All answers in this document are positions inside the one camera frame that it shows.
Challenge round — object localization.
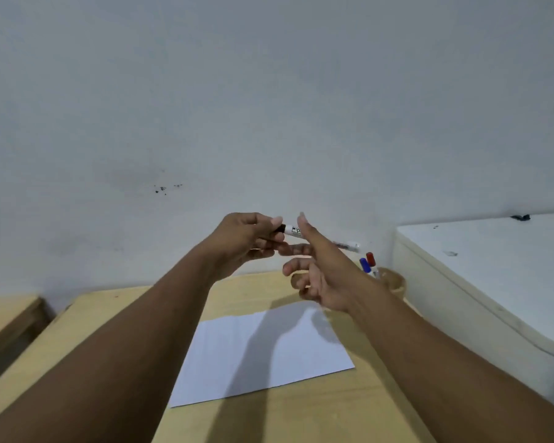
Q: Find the wooden side table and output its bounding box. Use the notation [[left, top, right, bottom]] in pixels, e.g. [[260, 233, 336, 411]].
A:
[[0, 294, 57, 396]]

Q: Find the white marker with black cap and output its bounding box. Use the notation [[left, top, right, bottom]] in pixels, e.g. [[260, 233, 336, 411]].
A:
[[273, 224, 361, 253]]

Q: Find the person's right hand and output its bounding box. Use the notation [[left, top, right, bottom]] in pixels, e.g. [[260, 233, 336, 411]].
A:
[[277, 212, 385, 315]]

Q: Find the person's left hand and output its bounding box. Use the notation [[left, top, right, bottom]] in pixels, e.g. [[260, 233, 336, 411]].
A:
[[204, 212, 289, 285]]

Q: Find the person's left forearm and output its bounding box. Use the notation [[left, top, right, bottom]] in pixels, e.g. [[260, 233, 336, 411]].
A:
[[0, 242, 219, 443]]

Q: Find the white paper sheet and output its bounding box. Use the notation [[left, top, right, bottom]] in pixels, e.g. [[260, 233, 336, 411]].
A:
[[168, 300, 355, 408]]

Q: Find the white cabinet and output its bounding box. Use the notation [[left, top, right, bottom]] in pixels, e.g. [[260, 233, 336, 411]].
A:
[[391, 211, 554, 418]]

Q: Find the wooden pen holder cup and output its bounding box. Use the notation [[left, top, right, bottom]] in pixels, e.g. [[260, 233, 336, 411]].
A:
[[375, 267, 407, 301]]

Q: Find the person's right forearm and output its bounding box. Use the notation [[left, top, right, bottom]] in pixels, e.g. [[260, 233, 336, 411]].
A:
[[345, 279, 554, 443]]

